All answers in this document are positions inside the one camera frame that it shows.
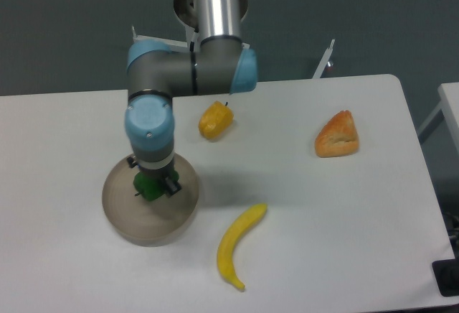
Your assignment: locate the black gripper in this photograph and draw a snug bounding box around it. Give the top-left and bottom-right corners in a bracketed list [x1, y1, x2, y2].
[127, 156, 181, 196]

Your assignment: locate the yellow banana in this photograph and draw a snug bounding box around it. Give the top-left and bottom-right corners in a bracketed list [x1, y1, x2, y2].
[216, 203, 268, 291]

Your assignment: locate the orange croissant pastry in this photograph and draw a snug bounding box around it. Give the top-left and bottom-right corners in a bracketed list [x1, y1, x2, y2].
[314, 110, 360, 158]

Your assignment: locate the black device at edge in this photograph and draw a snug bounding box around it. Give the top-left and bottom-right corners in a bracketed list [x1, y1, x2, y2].
[431, 212, 459, 297]

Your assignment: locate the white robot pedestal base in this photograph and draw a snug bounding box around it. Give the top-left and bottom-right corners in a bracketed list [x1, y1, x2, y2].
[131, 0, 335, 79]

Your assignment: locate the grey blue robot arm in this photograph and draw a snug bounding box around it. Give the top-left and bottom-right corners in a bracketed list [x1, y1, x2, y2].
[124, 0, 258, 196]

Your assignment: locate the beige round plate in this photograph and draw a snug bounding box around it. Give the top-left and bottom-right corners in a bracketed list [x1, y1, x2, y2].
[102, 154, 199, 246]

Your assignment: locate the white side table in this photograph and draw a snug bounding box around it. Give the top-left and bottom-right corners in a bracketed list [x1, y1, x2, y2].
[417, 82, 459, 149]

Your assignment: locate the green bell pepper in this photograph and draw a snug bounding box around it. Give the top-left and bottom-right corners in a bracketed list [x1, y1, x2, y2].
[133, 172, 167, 202]

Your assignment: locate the yellow bell pepper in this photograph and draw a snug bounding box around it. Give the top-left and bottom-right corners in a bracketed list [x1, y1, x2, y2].
[198, 101, 234, 139]

